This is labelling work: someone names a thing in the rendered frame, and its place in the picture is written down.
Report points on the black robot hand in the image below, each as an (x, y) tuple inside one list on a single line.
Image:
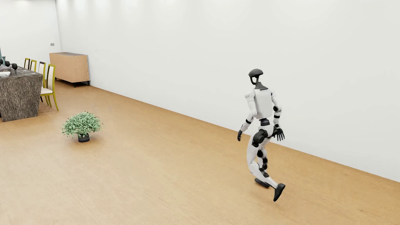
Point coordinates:
[(279, 133), (239, 135)]

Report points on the black plant pot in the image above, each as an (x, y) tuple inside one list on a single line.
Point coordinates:
[(83, 138)]

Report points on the green leafy plant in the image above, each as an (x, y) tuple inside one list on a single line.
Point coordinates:
[(82, 123)]

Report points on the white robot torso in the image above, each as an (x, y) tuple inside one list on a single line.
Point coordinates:
[(263, 103)]

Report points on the white right robot leg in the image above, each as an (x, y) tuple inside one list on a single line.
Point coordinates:
[(264, 167)]

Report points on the black robot head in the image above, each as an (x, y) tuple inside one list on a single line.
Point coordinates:
[(255, 75)]

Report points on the light wooden sideboard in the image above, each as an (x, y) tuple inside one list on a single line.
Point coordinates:
[(70, 67)]

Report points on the yellow-green dining chair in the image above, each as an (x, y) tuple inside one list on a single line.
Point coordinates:
[(49, 84), (27, 63), (33, 65), (41, 69)]

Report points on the dark marble dining table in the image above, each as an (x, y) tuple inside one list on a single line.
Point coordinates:
[(19, 93)]

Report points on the dark wine glass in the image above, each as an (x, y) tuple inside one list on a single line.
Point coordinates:
[(14, 67), (7, 63)]

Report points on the white bowl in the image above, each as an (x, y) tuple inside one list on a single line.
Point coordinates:
[(4, 74)]

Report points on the teal vase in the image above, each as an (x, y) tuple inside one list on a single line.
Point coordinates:
[(3, 59)]

